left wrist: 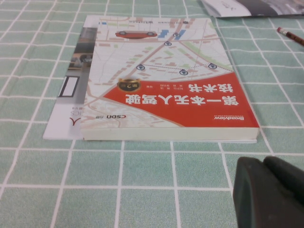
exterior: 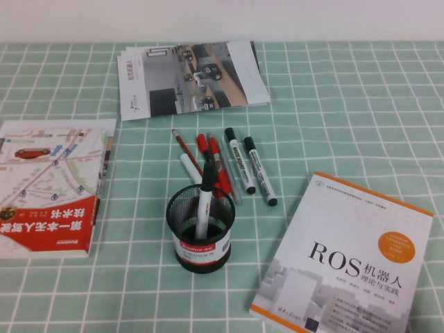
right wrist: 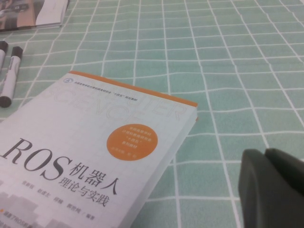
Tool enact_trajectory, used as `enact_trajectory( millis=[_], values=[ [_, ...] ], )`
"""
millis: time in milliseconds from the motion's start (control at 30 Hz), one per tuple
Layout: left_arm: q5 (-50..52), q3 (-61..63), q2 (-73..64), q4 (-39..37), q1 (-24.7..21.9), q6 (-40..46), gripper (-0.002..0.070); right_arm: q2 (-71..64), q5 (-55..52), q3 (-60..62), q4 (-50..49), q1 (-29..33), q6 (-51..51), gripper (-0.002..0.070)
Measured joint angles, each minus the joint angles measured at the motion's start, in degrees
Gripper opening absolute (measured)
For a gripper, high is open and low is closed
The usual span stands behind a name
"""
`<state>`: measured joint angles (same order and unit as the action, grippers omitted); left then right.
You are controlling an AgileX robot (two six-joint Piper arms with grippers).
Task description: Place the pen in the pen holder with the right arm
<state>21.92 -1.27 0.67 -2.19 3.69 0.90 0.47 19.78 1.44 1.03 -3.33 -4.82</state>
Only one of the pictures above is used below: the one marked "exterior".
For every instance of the white marker black cap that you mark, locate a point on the white marker black cap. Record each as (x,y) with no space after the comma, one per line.
(204,208)

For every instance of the red pen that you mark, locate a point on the red pen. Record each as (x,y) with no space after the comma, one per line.
(202,144)
(219,163)

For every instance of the clear grey pen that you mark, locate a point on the clear grey pen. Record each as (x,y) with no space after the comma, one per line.
(230,173)

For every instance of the black mesh pen holder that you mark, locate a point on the black mesh pen holder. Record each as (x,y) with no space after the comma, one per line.
(201,249)

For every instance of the whiteboard marker bold print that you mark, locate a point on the whiteboard marker bold print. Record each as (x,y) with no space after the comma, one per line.
(240,161)

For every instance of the plain white marker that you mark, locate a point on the plain white marker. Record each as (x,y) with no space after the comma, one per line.
(190,168)

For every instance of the red pencil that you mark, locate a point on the red pencil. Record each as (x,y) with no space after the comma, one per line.
(187,152)

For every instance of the whiteboard marker small print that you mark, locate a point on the whiteboard marker small print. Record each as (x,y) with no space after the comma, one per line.
(261,171)

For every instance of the white brochure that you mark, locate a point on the white brochure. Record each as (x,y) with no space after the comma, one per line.
(262,88)

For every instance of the brochure with office photo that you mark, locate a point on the brochure with office photo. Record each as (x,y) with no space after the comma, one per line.
(163,76)

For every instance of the white orange ROS book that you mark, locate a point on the white orange ROS book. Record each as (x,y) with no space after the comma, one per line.
(340,249)

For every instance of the red white map book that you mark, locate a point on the red white map book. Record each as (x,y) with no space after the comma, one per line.
(52,173)

